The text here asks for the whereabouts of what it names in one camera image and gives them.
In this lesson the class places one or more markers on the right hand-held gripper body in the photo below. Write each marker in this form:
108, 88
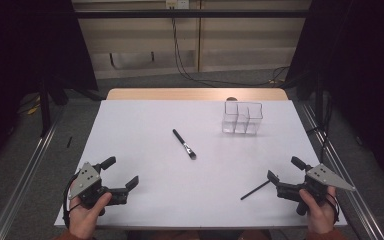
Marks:
316, 190

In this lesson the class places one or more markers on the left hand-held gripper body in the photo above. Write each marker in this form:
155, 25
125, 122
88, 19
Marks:
90, 190

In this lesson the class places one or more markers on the thin black eyeliner brush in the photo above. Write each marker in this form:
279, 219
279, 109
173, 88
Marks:
255, 190

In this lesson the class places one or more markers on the clear acrylic organizer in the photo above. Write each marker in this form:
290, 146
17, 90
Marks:
243, 120

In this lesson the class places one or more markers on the black makeup brush silver ferrule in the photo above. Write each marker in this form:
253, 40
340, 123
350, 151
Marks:
183, 143

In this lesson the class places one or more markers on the person's right hand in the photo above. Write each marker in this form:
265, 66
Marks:
320, 216

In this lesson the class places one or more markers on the person's left hand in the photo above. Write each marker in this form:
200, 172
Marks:
83, 221

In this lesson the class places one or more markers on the small black floor stick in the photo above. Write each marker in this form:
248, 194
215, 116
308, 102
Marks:
69, 142

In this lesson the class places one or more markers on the white table cover sheet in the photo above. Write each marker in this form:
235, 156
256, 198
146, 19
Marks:
163, 116

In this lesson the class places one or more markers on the small yellow floor object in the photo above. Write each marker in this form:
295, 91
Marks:
33, 110

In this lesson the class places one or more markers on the wooden table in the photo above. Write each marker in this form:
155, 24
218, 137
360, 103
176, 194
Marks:
180, 94

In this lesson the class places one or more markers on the dark curtain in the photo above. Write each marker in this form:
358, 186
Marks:
363, 66
20, 50

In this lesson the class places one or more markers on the black horizontal bar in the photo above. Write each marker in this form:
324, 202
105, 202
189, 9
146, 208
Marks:
186, 13

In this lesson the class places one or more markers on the metal floor rail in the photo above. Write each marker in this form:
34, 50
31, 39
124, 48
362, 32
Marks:
23, 173
346, 173

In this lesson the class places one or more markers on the black stand post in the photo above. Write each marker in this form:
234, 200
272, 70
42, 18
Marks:
45, 110

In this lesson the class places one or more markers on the white wall socket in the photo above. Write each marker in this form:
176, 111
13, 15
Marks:
178, 4

